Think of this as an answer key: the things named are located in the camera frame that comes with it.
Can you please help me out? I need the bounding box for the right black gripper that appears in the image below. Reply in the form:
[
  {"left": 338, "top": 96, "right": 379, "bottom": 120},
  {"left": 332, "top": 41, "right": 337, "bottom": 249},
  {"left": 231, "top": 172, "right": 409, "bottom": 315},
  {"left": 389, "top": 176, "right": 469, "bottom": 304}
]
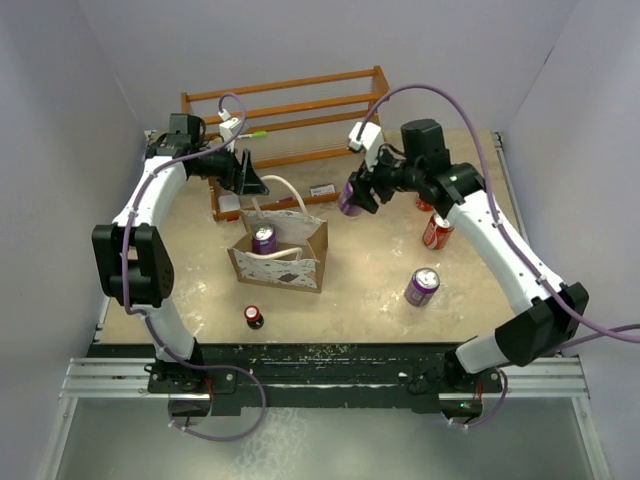
[{"left": 349, "top": 141, "right": 424, "bottom": 213}]

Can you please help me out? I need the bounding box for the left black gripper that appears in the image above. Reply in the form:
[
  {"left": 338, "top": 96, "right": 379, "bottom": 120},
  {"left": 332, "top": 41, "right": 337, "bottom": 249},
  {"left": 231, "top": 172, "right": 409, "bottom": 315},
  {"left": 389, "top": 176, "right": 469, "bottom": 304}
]
[{"left": 191, "top": 141, "right": 268, "bottom": 196}]

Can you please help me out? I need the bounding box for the purple can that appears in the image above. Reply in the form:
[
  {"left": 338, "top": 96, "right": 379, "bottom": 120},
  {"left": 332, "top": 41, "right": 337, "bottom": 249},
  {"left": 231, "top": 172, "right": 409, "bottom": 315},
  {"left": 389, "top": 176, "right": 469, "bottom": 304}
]
[
  {"left": 251, "top": 222, "right": 278, "bottom": 255},
  {"left": 404, "top": 268, "right": 440, "bottom": 307},
  {"left": 338, "top": 181, "right": 363, "bottom": 217}
]

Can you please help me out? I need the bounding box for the canvas tote bag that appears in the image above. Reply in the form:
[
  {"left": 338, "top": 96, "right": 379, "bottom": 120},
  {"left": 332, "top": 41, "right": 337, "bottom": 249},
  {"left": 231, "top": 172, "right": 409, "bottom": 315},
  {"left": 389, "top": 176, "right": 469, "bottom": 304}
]
[{"left": 227, "top": 175, "right": 329, "bottom": 293}]

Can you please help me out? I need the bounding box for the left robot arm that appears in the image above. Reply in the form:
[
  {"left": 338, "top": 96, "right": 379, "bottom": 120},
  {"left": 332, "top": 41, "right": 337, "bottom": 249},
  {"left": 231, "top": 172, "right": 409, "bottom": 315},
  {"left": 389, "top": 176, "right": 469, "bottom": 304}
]
[{"left": 91, "top": 109, "right": 268, "bottom": 392}]

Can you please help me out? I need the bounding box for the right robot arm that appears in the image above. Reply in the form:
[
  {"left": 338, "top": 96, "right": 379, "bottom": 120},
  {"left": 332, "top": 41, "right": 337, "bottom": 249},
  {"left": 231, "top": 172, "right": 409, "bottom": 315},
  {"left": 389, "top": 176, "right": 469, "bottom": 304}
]
[{"left": 344, "top": 119, "right": 589, "bottom": 391}]

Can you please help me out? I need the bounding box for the white box under rack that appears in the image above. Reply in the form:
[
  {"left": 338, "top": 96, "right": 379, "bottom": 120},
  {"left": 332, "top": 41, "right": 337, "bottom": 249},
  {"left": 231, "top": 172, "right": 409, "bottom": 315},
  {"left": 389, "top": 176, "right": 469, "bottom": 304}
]
[{"left": 218, "top": 194, "right": 241, "bottom": 213}]

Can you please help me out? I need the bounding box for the red cola can back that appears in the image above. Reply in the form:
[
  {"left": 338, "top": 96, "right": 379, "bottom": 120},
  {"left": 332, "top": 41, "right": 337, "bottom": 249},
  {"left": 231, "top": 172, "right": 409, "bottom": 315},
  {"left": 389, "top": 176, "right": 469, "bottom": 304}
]
[{"left": 415, "top": 196, "right": 434, "bottom": 212}]

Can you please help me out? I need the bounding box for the red cola can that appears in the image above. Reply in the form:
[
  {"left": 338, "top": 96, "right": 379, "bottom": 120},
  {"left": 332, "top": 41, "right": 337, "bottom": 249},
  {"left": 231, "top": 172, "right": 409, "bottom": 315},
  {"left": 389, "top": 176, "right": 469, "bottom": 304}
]
[
  {"left": 422, "top": 213, "right": 454, "bottom": 250},
  {"left": 415, "top": 196, "right": 434, "bottom": 212}
]

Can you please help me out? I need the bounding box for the orange wooden rack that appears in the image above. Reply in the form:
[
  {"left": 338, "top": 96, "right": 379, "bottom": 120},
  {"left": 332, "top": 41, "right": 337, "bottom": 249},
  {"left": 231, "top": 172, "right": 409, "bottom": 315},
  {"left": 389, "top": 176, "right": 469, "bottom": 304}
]
[{"left": 180, "top": 65, "right": 390, "bottom": 222}]

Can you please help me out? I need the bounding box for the red cola can front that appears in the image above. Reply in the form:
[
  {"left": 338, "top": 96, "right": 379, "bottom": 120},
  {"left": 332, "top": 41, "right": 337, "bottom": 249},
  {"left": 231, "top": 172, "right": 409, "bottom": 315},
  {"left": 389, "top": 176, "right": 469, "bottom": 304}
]
[{"left": 422, "top": 213, "right": 454, "bottom": 250}]

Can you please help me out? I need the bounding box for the small red-capped dark bottle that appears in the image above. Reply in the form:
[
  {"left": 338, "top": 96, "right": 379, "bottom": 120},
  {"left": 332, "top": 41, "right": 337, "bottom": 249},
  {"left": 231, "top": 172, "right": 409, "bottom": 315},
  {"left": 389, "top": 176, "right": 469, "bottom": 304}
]
[{"left": 244, "top": 305, "right": 264, "bottom": 330}]

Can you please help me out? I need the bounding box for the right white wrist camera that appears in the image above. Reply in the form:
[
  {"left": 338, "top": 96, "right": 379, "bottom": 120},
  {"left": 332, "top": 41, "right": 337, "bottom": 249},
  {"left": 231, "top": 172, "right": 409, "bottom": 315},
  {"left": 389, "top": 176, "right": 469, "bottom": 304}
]
[{"left": 348, "top": 122, "right": 384, "bottom": 171}]

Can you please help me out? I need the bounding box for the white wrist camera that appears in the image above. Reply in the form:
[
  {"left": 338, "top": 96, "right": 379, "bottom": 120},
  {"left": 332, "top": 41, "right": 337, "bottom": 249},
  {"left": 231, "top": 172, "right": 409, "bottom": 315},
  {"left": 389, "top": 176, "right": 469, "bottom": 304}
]
[
  {"left": 348, "top": 122, "right": 384, "bottom": 171},
  {"left": 219, "top": 117, "right": 243, "bottom": 152}
]

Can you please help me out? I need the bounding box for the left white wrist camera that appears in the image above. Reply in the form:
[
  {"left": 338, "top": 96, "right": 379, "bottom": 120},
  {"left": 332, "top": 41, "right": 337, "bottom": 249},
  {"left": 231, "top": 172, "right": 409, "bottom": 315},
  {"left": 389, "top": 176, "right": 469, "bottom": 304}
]
[{"left": 219, "top": 117, "right": 243, "bottom": 152}]

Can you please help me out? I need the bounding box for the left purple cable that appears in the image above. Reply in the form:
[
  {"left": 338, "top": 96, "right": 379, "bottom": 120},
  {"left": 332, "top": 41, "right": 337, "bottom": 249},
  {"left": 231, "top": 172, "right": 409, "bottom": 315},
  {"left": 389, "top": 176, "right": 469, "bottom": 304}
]
[{"left": 119, "top": 93, "right": 269, "bottom": 443}]

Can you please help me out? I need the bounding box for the purple cable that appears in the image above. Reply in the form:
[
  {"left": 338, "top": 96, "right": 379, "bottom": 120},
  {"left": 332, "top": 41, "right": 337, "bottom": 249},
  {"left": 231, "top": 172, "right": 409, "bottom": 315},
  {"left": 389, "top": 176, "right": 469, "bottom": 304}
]
[
  {"left": 119, "top": 93, "right": 269, "bottom": 443},
  {"left": 357, "top": 83, "right": 640, "bottom": 431}
]

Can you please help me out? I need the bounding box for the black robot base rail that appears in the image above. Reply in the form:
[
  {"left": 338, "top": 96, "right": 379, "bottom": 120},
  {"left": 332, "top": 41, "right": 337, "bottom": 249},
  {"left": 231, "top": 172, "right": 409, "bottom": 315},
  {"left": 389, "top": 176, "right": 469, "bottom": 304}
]
[{"left": 87, "top": 343, "right": 504, "bottom": 416}]

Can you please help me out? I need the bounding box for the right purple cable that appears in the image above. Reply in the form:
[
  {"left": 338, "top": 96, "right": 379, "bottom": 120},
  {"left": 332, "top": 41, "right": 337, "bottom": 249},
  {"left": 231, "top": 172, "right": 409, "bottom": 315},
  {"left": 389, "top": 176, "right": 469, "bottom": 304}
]
[{"left": 357, "top": 83, "right": 640, "bottom": 431}]

